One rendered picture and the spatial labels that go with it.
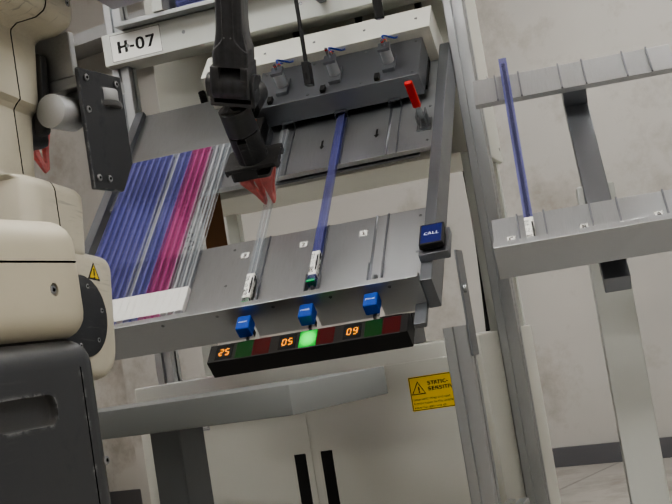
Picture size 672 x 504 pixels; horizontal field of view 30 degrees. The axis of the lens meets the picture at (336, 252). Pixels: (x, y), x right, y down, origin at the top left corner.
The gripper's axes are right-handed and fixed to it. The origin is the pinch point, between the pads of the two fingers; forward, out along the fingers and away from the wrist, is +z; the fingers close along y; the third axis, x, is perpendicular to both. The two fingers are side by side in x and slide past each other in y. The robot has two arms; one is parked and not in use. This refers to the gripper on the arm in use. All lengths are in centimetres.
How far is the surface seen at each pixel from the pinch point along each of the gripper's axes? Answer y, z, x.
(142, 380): 203, 259, -271
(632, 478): -57, 37, 44
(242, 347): 0.0, 4.5, 36.5
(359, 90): -16.6, -6.0, -23.0
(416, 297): -28.7, 4.8, 30.4
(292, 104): -2.9, -5.9, -23.1
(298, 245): -7.2, 1.9, 14.1
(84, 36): 197, 108, -362
